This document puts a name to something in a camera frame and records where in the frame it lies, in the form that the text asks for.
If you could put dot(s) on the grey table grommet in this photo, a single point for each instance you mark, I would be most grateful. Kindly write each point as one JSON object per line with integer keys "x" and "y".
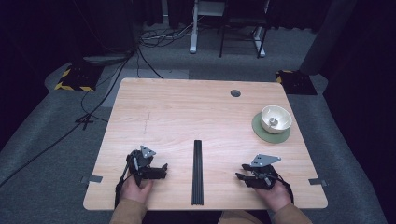
{"x": 235, "y": 93}

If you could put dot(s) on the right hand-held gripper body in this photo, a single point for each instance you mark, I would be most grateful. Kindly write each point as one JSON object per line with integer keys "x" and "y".
{"x": 264, "y": 174}

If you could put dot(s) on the green round coaster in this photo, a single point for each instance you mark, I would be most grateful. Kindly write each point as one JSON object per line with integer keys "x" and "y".
{"x": 271, "y": 138}

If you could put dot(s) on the white bowl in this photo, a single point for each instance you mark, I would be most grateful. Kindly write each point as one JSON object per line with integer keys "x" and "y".
{"x": 281, "y": 116}

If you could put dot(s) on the grey tape piece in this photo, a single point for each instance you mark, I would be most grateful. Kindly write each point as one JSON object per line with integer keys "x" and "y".
{"x": 93, "y": 179}
{"x": 317, "y": 182}

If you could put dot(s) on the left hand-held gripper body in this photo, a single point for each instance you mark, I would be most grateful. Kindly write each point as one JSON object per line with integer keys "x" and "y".
{"x": 138, "y": 161}

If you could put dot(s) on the person's left hand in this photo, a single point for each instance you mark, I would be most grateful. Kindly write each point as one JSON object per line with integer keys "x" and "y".
{"x": 135, "y": 191}

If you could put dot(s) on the white desk frame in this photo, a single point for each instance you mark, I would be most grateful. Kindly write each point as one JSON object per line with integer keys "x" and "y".
{"x": 194, "y": 37}

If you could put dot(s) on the black yellow-striped stand base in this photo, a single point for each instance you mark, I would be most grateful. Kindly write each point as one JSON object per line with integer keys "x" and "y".
{"x": 297, "y": 84}
{"x": 77, "y": 79}

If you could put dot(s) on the person's legs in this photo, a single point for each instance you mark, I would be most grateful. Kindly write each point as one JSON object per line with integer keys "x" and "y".
{"x": 239, "y": 217}

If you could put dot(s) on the black metal chair frame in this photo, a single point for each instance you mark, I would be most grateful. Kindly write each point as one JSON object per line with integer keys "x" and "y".
{"x": 243, "y": 21}

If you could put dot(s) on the person's right hand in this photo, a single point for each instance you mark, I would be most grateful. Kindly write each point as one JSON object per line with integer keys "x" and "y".
{"x": 275, "y": 197}

